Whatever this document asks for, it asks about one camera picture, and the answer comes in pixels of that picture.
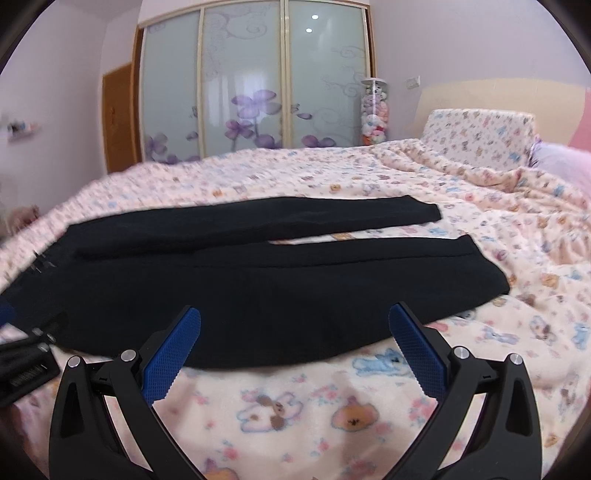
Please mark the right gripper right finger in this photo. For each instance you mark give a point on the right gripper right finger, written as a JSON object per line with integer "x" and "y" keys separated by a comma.
{"x": 506, "y": 440}

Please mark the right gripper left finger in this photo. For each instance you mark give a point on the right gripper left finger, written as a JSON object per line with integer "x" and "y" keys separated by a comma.
{"x": 84, "y": 443}

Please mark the black pants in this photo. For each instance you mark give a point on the black pants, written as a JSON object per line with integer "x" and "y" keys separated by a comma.
{"x": 277, "y": 281}

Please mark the purple pillow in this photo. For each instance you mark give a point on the purple pillow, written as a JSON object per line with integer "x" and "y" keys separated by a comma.
{"x": 570, "y": 164}

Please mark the patterned pillow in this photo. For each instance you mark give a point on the patterned pillow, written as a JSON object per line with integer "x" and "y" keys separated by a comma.
{"x": 497, "y": 139}

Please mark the brown wooden door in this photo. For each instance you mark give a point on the brown wooden door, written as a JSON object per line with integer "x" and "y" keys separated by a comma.
{"x": 116, "y": 119}

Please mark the pink cushion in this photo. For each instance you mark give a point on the pink cushion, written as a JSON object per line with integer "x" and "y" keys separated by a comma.
{"x": 581, "y": 138}

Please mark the cream bed headboard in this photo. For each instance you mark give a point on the cream bed headboard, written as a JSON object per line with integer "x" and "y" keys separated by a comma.
{"x": 557, "y": 106}

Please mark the glass sliding wardrobe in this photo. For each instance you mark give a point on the glass sliding wardrobe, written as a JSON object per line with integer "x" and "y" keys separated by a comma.
{"x": 214, "y": 77}

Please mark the clear jar of plush toys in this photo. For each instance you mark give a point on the clear jar of plush toys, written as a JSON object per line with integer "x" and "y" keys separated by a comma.
{"x": 375, "y": 111}

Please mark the white wall switch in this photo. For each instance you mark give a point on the white wall switch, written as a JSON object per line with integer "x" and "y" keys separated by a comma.
{"x": 413, "y": 83}

